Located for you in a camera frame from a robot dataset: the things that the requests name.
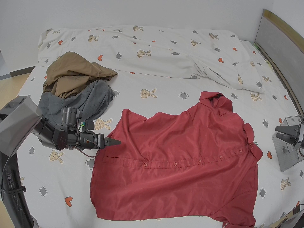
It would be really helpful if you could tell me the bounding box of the clear plastic box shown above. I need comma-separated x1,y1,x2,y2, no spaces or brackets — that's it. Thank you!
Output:
271,115,304,173

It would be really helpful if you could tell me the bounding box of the bed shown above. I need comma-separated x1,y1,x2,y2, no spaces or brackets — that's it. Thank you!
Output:
0,9,304,228

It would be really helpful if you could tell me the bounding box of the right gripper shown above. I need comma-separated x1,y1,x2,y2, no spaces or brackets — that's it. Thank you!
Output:
275,123,304,149

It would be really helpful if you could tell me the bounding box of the red shirt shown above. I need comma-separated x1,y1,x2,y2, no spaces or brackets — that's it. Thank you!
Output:
90,91,263,228

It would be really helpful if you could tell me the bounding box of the white printed quilt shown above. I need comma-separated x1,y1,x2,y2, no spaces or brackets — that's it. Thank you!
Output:
37,25,266,94

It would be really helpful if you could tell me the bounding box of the grey garment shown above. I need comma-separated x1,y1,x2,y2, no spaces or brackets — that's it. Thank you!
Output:
38,80,114,128

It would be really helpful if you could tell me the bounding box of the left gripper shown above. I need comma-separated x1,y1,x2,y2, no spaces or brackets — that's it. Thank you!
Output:
78,132,105,151

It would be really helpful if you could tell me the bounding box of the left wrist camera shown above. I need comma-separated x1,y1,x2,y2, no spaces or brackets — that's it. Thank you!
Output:
79,120,95,134

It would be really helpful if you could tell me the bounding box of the brown garment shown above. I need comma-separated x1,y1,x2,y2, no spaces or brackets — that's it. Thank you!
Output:
43,52,118,99

